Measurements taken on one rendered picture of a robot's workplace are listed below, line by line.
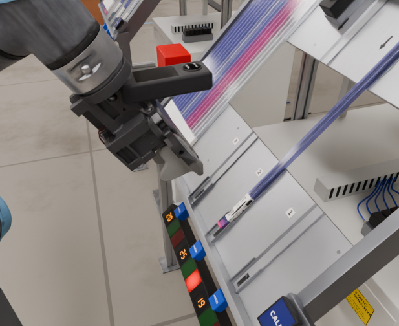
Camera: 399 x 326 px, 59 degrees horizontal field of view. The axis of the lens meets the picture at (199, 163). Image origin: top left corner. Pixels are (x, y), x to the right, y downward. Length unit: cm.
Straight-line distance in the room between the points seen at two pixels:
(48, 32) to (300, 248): 43
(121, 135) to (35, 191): 162
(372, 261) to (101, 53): 42
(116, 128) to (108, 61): 9
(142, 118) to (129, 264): 117
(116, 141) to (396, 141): 99
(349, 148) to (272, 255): 66
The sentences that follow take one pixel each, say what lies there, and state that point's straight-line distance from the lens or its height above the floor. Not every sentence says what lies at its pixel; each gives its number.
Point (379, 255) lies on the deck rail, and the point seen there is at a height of 86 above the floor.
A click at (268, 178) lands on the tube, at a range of 62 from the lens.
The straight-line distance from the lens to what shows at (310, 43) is 76.
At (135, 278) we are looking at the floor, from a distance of 152.
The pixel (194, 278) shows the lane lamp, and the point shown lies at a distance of 69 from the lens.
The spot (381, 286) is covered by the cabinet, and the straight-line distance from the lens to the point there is 82.
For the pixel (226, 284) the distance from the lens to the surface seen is 60.
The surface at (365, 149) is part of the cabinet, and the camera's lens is 119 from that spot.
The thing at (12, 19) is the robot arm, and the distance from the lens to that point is 39.
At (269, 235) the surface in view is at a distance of 59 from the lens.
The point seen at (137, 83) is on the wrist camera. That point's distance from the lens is 43.
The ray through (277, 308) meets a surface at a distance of 51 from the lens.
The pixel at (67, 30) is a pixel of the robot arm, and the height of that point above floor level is 113.
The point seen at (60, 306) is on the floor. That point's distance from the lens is 152.
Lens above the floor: 123
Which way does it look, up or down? 37 degrees down
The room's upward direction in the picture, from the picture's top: straight up
